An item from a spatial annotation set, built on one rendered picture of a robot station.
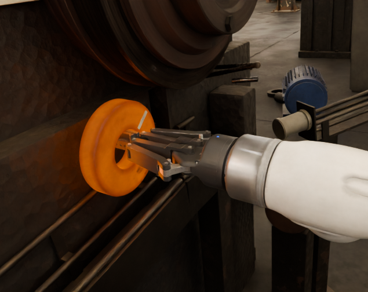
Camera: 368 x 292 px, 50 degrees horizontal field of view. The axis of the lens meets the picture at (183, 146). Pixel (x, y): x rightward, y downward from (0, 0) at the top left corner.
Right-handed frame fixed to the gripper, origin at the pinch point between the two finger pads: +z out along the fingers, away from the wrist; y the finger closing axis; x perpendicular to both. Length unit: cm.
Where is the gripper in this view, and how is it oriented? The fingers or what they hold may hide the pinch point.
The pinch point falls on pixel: (120, 138)
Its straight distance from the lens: 64.9
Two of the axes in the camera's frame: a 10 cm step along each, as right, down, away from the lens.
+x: -0.5, -9.0, -4.4
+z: -8.5, -1.9, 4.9
